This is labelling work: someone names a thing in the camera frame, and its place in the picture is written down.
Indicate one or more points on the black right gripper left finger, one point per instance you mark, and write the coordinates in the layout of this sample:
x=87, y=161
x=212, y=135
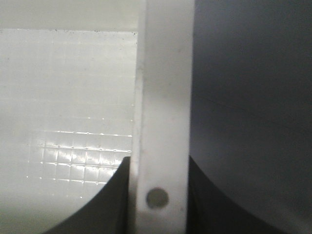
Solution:
x=106, y=212

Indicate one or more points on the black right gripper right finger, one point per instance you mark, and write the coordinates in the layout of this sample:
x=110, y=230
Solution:
x=211, y=212

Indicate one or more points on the white plastic tote bin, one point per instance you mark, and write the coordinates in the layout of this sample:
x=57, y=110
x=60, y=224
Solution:
x=84, y=84

